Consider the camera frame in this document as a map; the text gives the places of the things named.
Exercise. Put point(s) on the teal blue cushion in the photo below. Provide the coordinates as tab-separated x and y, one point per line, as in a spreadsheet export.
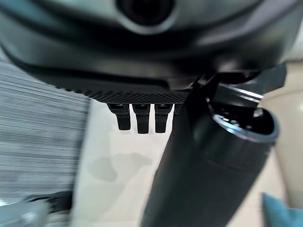
281	210

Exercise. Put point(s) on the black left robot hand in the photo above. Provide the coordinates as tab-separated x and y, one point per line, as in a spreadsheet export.
151	59

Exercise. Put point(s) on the grey striped rug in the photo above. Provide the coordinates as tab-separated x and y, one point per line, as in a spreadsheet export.
35	132

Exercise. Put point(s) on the silver robot leg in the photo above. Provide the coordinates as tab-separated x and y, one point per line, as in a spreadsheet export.
33	209

